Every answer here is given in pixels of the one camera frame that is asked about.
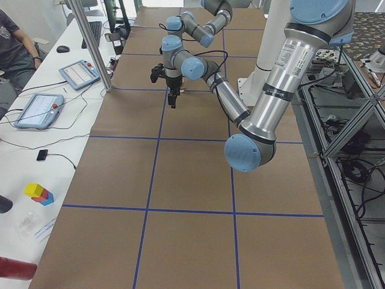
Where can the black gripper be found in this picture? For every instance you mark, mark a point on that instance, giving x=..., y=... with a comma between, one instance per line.
x=174, y=82

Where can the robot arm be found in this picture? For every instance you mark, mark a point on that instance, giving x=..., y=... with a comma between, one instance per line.
x=294, y=32
x=204, y=24

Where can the far teach pendant tablet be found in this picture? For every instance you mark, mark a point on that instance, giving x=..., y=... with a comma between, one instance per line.
x=80, y=74

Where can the teach pendant tablet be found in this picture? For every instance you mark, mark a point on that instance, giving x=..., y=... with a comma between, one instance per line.
x=80, y=74
x=40, y=111

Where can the black keyboard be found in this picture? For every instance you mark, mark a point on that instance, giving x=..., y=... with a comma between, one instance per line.
x=96, y=27

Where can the black computer mouse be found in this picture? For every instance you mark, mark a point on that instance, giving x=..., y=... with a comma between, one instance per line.
x=62, y=49

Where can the near teach pendant tablet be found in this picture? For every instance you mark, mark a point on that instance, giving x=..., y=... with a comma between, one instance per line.
x=40, y=111

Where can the small black box device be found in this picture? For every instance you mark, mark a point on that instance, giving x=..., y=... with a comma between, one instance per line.
x=42, y=154

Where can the seated person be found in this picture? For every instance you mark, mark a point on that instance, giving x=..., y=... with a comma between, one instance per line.
x=19, y=56

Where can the blue toy block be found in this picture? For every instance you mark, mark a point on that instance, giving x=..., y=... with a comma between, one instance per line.
x=49, y=200

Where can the red toy block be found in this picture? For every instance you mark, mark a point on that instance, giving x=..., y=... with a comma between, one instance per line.
x=42, y=198

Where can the yellow toy block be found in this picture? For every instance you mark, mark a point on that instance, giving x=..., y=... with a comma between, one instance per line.
x=33, y=190

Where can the red cylinder bottle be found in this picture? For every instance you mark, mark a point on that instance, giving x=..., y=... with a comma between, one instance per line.
x=15, y=269

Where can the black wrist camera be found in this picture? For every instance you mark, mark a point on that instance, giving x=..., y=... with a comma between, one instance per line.
x=157, y=72

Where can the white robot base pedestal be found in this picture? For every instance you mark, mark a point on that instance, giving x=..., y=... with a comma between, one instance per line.
x=255, y=69

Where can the aluminium frame post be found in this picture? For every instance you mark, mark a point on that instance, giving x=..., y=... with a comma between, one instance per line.
x=79, y=14

